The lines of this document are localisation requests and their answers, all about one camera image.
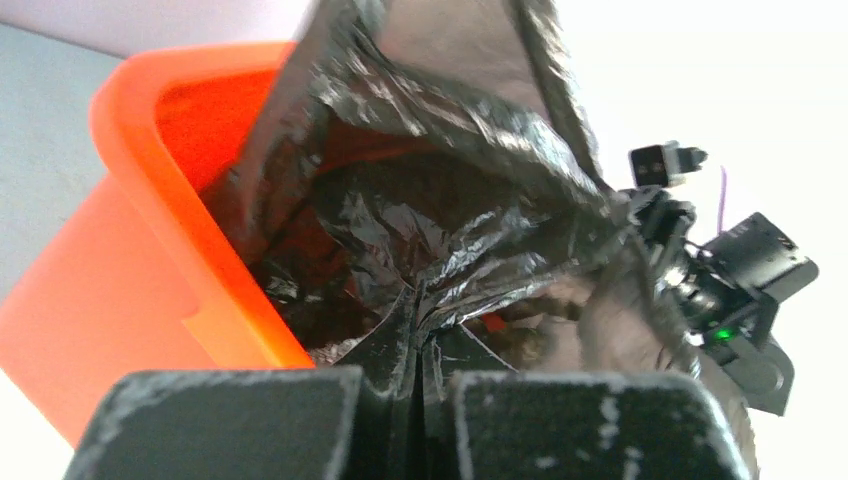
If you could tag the orange plastic trash bin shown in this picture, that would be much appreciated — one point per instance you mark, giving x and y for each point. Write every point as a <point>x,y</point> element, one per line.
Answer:
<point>140,277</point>

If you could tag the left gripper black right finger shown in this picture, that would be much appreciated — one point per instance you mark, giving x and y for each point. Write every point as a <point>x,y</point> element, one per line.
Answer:
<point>491,422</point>

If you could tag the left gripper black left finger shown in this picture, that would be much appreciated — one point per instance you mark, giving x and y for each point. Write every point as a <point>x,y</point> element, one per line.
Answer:
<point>347,421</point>

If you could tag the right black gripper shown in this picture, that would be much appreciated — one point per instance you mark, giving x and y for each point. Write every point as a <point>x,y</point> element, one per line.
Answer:
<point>679,269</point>

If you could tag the black plastic trash bag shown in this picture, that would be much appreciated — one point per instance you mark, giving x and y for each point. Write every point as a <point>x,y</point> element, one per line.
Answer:
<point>436,147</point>

